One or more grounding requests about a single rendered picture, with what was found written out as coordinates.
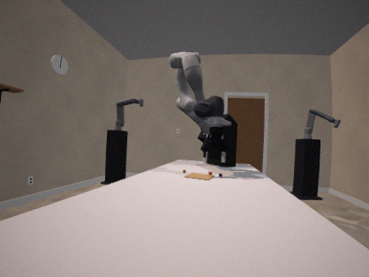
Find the tan flat mat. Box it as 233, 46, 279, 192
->
184, 173, 213, 180

